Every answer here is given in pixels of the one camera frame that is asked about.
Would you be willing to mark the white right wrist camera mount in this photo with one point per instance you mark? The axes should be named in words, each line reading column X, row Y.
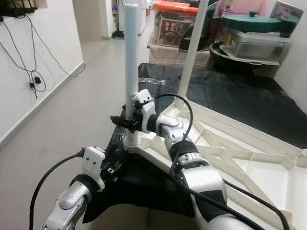
column 144, row 98

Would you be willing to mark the pink box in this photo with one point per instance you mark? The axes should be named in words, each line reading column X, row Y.
column 247, row 5

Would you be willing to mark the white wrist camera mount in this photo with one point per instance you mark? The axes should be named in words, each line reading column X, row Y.
column 144, row 98
column 93, row 165

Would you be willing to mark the black power adapter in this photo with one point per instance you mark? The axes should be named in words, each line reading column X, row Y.
column 37, row 79

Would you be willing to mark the black plastic bag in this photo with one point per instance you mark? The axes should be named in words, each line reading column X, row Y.
column 213, row 33

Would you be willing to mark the black tablecloth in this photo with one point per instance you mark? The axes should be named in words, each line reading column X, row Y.
column 244, row 105

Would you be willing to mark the white plastic table top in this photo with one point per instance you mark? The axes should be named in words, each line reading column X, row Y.
column 259, row 163

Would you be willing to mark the black basin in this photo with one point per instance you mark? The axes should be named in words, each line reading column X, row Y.
column 225, row 60

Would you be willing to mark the clear plastic bag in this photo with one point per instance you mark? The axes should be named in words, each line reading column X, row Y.
column 153, row 81

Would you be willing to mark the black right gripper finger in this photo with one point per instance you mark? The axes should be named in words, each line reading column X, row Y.
column 127, row 126
column 117, row 118

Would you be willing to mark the stone ledge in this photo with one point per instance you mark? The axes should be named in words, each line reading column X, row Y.
column 165, row 55

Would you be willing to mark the green pot lid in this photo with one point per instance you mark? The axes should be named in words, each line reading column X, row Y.
column 252, row 23

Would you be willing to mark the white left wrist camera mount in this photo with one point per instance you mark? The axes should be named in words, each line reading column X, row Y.
column 93, row 165

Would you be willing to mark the clear plastic storage box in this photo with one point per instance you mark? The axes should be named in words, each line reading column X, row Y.
column 259, row 45

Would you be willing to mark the black and orange device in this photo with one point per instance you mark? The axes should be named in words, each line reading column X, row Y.
column 17, row 5

